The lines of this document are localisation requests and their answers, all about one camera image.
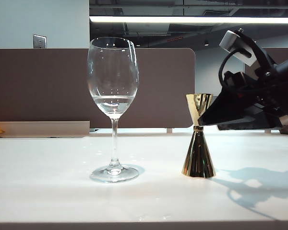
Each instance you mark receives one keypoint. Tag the metal wall switch plate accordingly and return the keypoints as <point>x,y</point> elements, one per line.
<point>39,41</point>

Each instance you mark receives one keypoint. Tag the gold double-ended jigger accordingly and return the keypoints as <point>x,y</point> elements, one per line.
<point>198,155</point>

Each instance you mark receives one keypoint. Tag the brown desk divider panel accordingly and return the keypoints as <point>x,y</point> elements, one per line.
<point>38,83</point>
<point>283,52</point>

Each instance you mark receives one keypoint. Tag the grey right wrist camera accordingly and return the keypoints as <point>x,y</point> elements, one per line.
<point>230,39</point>

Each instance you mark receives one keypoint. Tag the white divider foot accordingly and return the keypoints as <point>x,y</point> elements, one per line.
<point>267,131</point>
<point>169,130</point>

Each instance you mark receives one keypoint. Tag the clear wine glass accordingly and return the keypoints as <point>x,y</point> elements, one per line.
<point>112,107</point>

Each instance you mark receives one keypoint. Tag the long ceiling light strip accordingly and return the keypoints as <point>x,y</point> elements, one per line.
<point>134,19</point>

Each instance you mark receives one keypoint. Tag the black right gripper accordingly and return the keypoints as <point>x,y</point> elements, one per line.
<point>266,93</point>

